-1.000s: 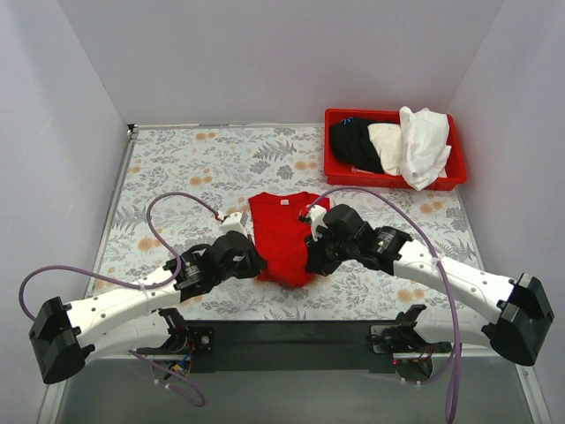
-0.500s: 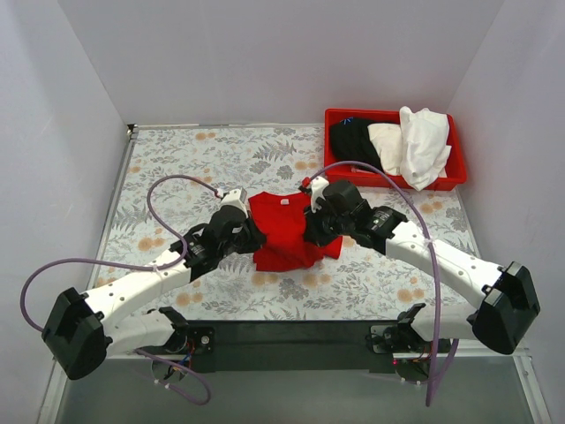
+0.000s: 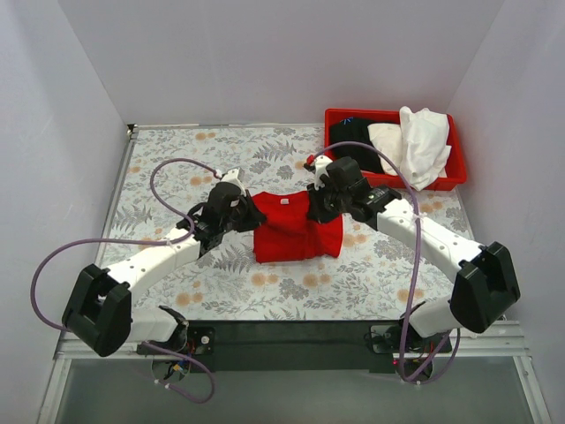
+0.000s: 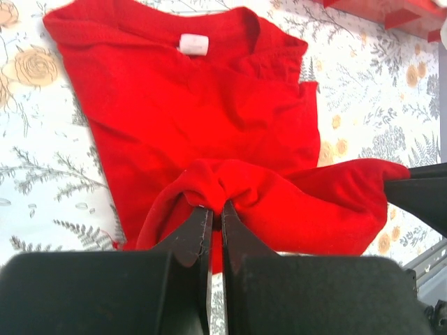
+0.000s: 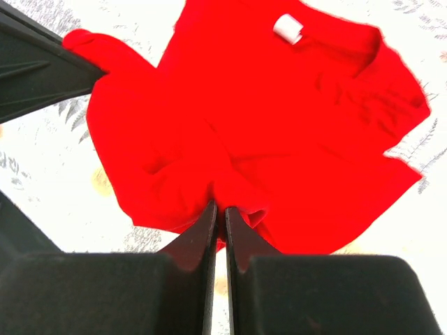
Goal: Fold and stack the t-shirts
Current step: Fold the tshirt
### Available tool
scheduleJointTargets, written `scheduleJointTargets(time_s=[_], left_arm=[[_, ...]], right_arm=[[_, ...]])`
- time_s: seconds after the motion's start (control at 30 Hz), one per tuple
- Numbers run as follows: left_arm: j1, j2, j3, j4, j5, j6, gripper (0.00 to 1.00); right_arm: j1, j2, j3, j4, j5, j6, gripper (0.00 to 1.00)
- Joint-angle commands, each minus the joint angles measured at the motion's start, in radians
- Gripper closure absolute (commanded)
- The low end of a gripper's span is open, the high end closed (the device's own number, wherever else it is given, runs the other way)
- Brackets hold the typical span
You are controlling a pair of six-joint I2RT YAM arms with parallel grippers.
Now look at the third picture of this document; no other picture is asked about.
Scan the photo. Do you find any red t shirt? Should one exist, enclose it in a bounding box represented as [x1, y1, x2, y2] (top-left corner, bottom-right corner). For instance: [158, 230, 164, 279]
[252, 191, 343, 263]

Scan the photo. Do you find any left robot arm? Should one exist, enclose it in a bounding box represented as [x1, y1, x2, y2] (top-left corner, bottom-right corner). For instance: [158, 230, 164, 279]
[62, 182, 266, 357]

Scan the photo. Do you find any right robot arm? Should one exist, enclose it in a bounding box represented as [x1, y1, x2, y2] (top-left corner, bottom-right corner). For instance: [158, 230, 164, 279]
[305, 155, 521, 352]

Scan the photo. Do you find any black t shirt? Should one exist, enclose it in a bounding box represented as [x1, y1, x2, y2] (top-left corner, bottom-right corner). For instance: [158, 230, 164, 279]
[328, 117, 384, 174]

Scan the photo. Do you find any cream t shirt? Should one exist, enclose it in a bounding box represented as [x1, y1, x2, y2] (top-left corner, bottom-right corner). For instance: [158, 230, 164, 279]
[367, 123, 403, 176]

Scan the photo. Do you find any white t shirt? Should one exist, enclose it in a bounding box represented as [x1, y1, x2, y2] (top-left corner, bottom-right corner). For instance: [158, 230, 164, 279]
[399, 106, 451, 191]

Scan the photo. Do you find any red plastic bin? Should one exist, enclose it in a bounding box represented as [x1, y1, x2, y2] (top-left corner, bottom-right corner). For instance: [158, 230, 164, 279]
[324, 108, 467, 191]

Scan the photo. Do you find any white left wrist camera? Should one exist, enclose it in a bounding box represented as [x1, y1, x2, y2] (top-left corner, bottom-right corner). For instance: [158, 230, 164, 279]
[220, 167, 245, 184]

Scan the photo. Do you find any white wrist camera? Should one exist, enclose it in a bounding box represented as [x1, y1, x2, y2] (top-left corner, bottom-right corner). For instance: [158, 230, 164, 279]
[220, 167, 245, 184]
[304, 155, 333, 190]

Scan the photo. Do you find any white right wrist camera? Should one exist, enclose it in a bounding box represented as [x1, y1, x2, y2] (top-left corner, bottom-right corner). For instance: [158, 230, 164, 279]
[304, 155, 333, 190]

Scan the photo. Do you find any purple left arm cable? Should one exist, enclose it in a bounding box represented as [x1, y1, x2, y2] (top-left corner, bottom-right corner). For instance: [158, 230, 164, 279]
[31, 157, 222, 404]

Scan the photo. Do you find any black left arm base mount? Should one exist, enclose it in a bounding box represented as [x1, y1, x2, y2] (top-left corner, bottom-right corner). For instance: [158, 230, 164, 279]
[150, 325, 215, 355]

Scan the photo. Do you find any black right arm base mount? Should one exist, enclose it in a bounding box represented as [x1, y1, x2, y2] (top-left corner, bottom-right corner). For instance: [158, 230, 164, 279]
[364, 323, 445, 353]

